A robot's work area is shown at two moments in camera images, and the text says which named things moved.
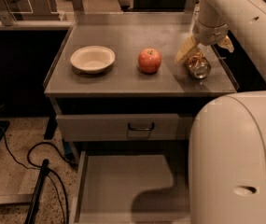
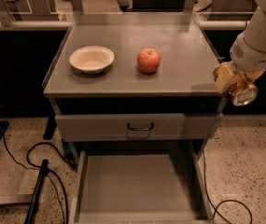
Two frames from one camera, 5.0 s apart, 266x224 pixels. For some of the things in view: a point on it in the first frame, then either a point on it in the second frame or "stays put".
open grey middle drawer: (133, 187) stays put
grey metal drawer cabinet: (124, 105) stays put
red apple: (149, 60) stays put
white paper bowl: (91, 59) stays put
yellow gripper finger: (189, 44) -> (227, 75)
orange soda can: (199, 65) -> (244, 93)
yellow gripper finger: (226, 43) -> (253, 76)
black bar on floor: (32, 212) stays put
